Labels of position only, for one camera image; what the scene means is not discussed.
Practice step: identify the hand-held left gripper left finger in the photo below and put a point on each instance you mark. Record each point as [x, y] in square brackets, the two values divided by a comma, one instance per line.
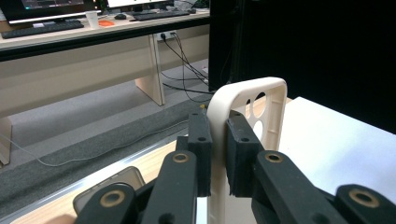
[204, 161]

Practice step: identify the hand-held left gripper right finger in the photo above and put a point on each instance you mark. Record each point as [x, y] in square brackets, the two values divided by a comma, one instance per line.
[241, 161]

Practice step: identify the white plastic storage bin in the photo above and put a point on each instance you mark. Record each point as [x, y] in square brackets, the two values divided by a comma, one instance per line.
[201, 214]

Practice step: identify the small wooden tray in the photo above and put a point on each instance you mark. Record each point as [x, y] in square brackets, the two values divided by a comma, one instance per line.
[218, 102]

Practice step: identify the grey transparent phone case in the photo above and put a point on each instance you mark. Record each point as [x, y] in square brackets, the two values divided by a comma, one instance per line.
[127, 179]

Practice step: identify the white power socket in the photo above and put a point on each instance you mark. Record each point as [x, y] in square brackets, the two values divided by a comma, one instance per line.
[168, 35]

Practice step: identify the black curtain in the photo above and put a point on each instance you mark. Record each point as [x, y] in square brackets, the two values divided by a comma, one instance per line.
[311, 46]

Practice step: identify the black keyboard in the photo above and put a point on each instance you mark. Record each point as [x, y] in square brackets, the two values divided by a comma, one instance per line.
[40, 29]
[162, 15]

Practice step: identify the long light wooden desk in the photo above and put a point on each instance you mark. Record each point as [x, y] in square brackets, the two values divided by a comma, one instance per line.
[77, 71]

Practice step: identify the black computer mouse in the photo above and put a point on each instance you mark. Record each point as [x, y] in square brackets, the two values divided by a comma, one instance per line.
[120, 16]

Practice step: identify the orange object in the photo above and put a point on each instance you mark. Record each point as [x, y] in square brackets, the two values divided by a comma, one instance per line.
[106, 23]

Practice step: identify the bright white monitor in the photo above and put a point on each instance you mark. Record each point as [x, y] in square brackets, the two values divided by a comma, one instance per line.
[137, 2]

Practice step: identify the white paper cup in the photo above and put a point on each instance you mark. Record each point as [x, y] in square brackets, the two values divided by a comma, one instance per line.
[92, 20]

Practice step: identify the wide dark monitor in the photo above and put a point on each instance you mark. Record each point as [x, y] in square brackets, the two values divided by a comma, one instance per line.
[46, 9]

